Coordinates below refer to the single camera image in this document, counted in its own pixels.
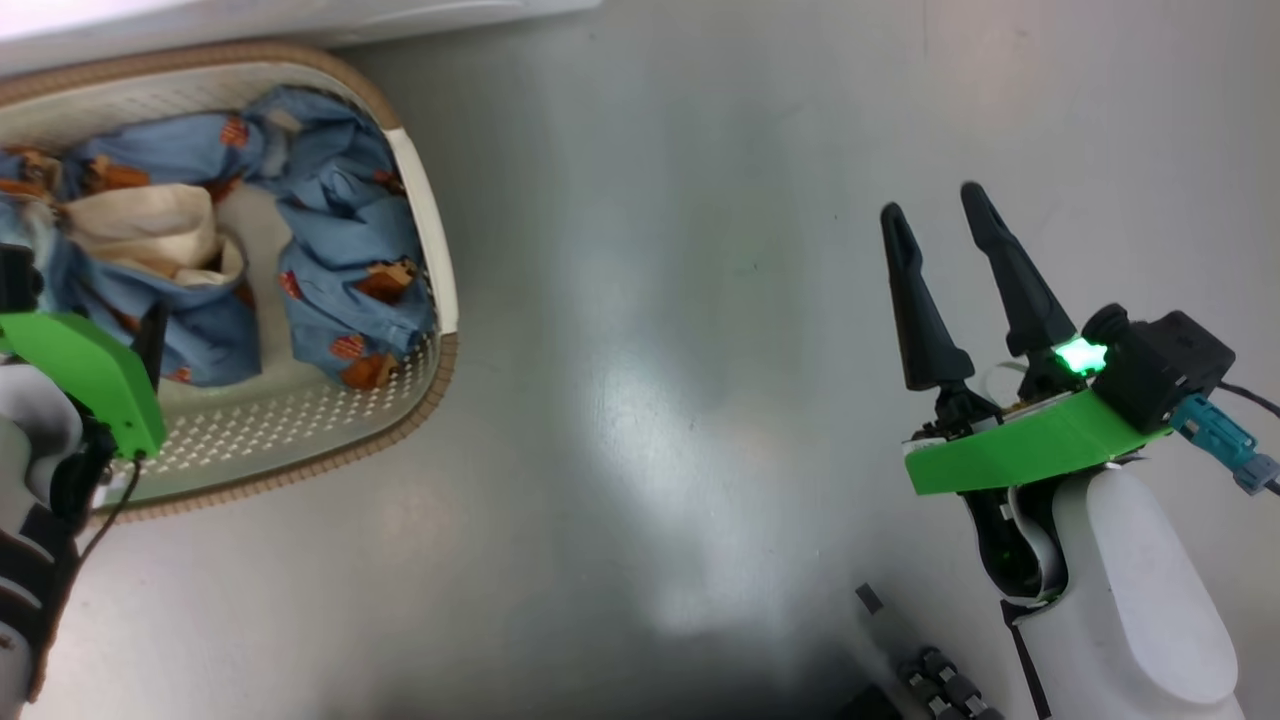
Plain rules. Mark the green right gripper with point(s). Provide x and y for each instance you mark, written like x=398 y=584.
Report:
x=1030 y=450

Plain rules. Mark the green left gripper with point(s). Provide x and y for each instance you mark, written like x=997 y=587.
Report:
x=90 y=370

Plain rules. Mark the blue patterned garment cream lining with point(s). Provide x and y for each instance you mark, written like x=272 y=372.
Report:
x=150 y=230

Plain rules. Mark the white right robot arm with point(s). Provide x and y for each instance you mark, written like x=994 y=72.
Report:
x=1130 y=590

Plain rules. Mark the white washing machine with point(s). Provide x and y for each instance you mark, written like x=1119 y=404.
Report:
x=200 y=25

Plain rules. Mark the cream perforated laundry basket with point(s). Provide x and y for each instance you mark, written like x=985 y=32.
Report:
x=300 y=430

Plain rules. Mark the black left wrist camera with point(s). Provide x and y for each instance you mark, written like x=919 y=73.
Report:
x=15 y=280

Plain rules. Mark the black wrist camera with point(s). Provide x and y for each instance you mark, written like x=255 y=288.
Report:
x=1165 y=370
x=15 y=280

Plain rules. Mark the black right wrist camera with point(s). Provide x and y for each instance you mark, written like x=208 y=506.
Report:
x=1165 y=370

